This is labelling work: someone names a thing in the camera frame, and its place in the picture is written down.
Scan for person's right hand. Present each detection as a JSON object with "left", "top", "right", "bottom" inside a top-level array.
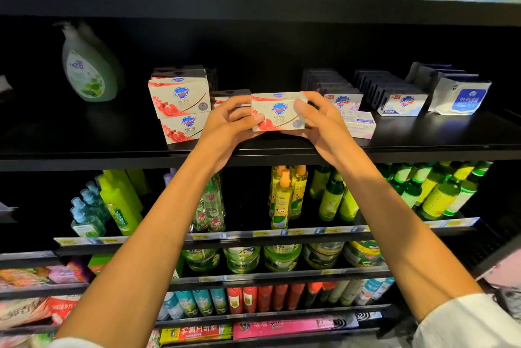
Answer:
[{"left": 293, "top": 91, "right": 364, "bottom": 169}]

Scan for person's left hand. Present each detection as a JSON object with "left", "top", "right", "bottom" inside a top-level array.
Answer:
[{"left": 198, "top": 95, "right": 266, "bottom": 171}]

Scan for black store shelf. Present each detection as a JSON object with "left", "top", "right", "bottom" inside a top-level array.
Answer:
[
  {"left": 0, "top": 205, "right": 89, "bottom": 348},
  {"left": 0, "top": 0, "right": 521, "bottom": 348}
]

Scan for pale green pump soap bottle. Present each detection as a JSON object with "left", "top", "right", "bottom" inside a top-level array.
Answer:
[{"left": 55, "top": 20, "right": 125, "bottom": 104}]

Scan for black wire shopping cart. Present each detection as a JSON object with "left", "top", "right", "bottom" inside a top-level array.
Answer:
[{"left": 495, "top": 287, "right": 521, "bottom": 320}]

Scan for person's left forearm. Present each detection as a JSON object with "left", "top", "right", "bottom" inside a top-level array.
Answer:
[{"left": 75, "top": 152, "right": 233, "bottom": 348}]

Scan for person's right forearm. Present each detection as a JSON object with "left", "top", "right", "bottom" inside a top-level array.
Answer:
[{"left": 342, "top": 148, "right": 485, "bottom": 322}]

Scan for single white pink soap box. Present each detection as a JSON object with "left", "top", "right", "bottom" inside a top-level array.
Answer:
[{"left": 342, "top": 111, "right": 378, "bottom": 140}]

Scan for row of white pink soap boxes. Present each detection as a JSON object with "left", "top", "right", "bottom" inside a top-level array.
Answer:
[{"left": 301, "top": 68, "right": 364, "bottom": 114}]

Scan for row of white blue soap boxes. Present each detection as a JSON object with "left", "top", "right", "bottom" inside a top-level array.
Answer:
[{"left": 354, "top": 69, "right": 430, "bottom": 117}]

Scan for clear green spray bottles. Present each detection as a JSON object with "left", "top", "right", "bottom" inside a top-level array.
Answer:
[{"left": 163, "top": 168, "right": 227, "bottom": 234}]

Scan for green lidded wipe tub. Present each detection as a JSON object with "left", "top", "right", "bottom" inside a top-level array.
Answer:
[
  {"left": 181, "top": 248, "right": 221, "bottom": 274},
  {"left": 224, "top": 246, "right": 262, "bottom": 275},
  {"left": 263, "top": 243, "right": 303, "bottom": 272}
]

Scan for row of white upright packs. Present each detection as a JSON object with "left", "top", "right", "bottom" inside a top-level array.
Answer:
[{"left": 407, "top": 61, "right": 493, "bottom": 116}]

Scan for green white box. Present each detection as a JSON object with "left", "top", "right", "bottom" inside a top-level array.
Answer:
[{"left": 87, "top": 253, "right": 115, "bottom": 274}]

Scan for long pink packet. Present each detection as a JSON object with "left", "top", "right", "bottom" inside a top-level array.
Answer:
[{"left": 233, "top": 312, "right": 360, "bottom": 340}]

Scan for yellow red packets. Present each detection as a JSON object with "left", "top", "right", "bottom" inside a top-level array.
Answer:
[{"left": 160, "top": 323, "right": 234, "bottom": 345}]

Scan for red snack packet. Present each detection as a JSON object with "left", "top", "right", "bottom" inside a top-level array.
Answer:
[{"left": 41, "top": 295, "right": 81, "bottom": 325}]

